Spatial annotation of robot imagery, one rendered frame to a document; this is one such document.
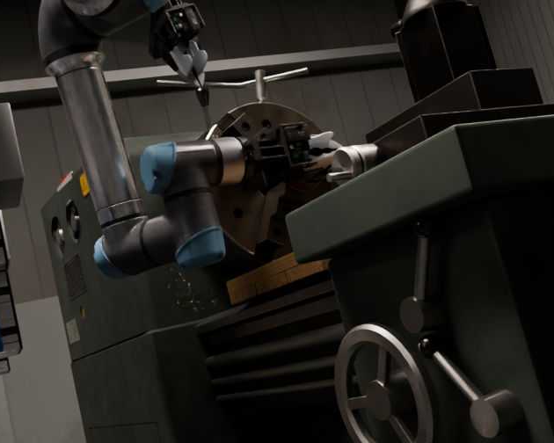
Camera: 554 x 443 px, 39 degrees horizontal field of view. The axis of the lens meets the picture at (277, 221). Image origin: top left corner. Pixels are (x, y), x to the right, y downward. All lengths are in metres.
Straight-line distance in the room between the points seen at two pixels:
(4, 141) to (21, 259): 3.42
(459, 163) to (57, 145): 3.93
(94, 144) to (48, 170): 3.20
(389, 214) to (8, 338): 0.44
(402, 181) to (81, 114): 0.67
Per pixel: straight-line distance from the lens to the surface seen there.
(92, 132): 1.27
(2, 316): 0.93
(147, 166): 1.20
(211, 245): 1.17
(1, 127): 0.93
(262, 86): 1.59
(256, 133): 1.45
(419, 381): 0.76
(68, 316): 1.99
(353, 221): 0.79
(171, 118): 4.67
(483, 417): 0.73
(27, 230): 4.37
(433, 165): 0.69
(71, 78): 1.29
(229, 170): 1.22
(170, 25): 1.63
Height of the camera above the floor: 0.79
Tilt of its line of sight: 9 degrees up
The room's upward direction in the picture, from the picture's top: 14 degrees counter-clockwise
